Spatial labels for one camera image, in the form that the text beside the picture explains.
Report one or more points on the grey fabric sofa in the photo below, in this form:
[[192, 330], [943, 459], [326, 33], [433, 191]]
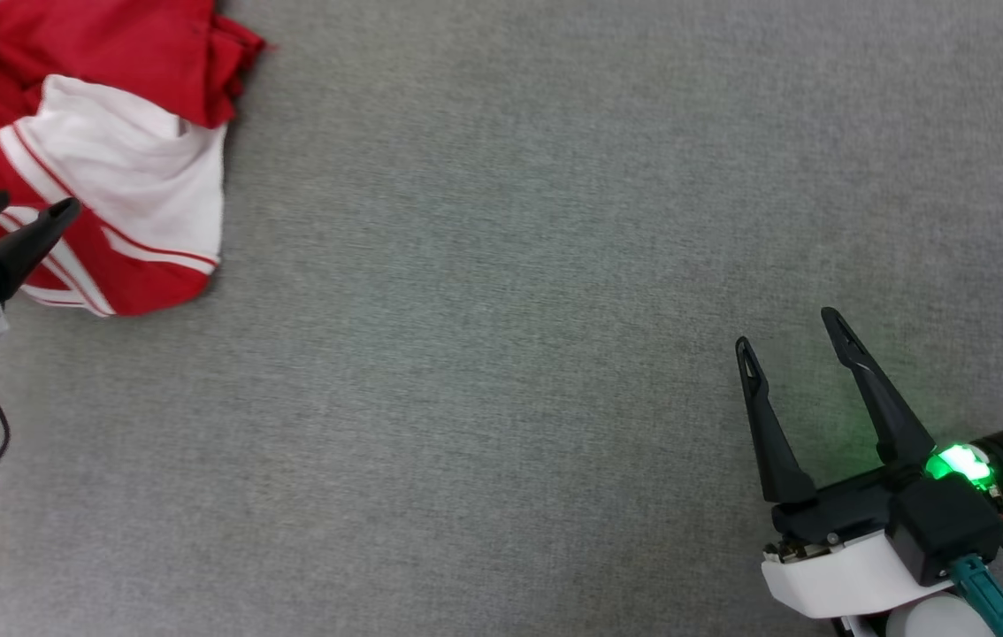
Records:
[[501, 372]]

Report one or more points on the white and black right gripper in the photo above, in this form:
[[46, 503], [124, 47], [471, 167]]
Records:
[[838, 566]]

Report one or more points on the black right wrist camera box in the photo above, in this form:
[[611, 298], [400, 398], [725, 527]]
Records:
[[948, 526]]

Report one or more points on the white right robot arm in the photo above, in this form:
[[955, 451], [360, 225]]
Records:
[[930, 619]]

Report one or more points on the red and white basketball jersey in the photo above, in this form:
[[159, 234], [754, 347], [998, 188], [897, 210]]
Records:
[[121, 168]]

